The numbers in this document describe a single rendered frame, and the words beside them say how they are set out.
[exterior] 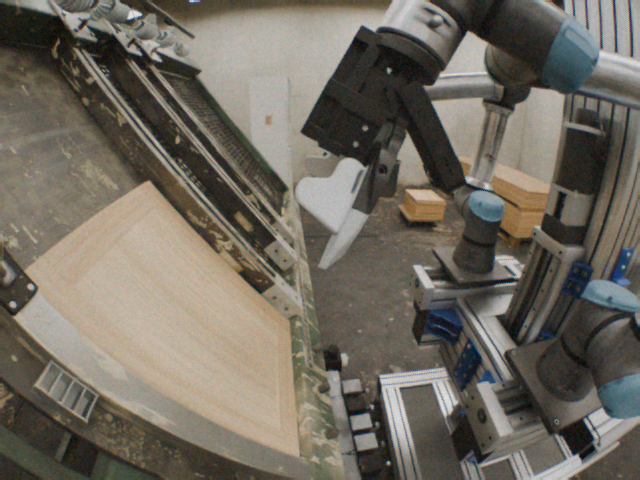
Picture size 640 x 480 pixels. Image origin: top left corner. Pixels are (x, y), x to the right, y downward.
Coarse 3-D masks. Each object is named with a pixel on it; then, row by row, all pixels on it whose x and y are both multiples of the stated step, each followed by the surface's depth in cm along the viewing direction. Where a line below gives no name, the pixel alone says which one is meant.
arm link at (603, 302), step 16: (592, 288) 33; (608, 288) 32; (624, 288) 31; (592, 304) 32; (608, 304) 29; (624, 304) 27; (576, 320) 36; (592, 320) 31; (608, 320) 28; (576, 336) 35; (592, 336) 30; (576, 352) 35
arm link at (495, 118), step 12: (492, 108) 72; (504, 108) 69; (492, 120) 73; (504, 120) 72; (480, 132) 79; (492, 132) 75; (504, 132) 75; (480, 144) 79; (492, 144) 76; (480, 156) 80; (492, 156) 78; (480, 168) 81; (492, 168) 80; (468, 180) 85; (480, 180) 82; (456, 192) 94; (468, 192) 85; (456, 204) 92
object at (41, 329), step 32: (0, 320) 17; (32, 320) 19; (64, 320) 23; (32, 352) 19; (64, 352) 21; (96, 352) 25; (96, 384) 22; (128, 384) 26; (128, 416) 24; (160, 416) 27; (192, 416) 31; (192, 448) 29; (224, 448) 31; (256, 448) 36
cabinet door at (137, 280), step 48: (144, 192) 55; (96, 240) 36; (144, 240) 47; (192, 240) 63; (48, 288) 24; (96, 288) 32; (144, 288) 41; (192, 288) 53; (240, 288) 70; (96, 336) 27; (144, 336) 35; (192, 336) 45; (240, 336) 57; (288, 336) 76; (192, 384) 37; (240, 384) 47; (288, 384) 60; (240, 432) 38; (288, 432) 48
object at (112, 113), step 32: (64, 32) 38; (64, 64) 42; (96, 96) 48; (128, 128) 54; (128, 160) 57; (160, 160) 59; (160, 192) 62; (192, 192) 65; (192, 224) 67; (224, 224) 72; (256, 256) 78; (256, 288) 78; (288, 288) 83
